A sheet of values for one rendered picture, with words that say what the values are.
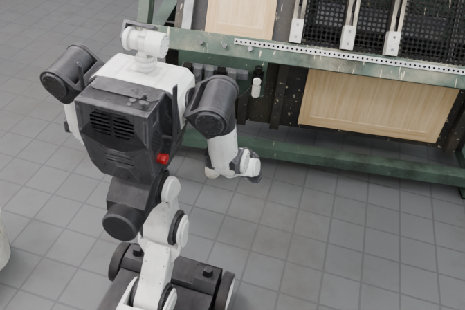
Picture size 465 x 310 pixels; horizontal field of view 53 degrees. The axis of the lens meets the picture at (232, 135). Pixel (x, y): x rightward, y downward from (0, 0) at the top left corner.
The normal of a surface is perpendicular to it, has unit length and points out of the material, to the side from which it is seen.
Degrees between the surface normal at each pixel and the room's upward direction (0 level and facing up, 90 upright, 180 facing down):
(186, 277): 0
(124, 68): 0
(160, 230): 86
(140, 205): 45
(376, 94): 90
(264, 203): 0
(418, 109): 90
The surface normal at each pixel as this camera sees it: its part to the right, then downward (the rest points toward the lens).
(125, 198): -0.14, -0.15
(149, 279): -0.20, 0.11
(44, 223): 0.08, -0.78
